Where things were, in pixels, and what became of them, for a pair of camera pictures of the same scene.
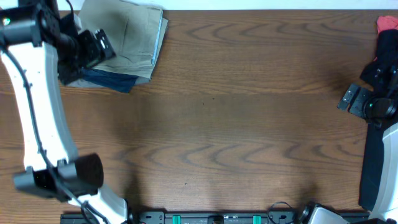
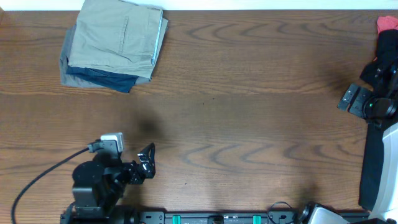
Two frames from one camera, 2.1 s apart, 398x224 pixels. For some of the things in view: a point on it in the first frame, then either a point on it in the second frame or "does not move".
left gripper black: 89,41 to 147,168
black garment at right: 372,165 does not move
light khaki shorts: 136,32 does not move
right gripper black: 357,107 does not move
